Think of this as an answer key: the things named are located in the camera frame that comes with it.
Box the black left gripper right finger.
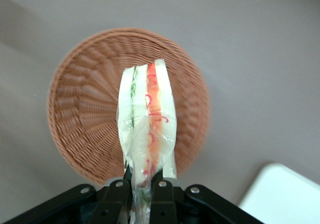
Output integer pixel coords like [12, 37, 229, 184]
[149, 169, 265, 224]

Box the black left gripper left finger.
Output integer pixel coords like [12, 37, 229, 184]
[4, 165, 133, 224]

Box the triangle sandwich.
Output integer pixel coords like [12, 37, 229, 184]
[116, 58, 179, 224]

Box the brown round wicker basket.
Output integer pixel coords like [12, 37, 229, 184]
[46, 27, 211, 187]

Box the cream plastic tray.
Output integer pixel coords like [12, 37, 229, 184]
[238, 162, 320, 224]

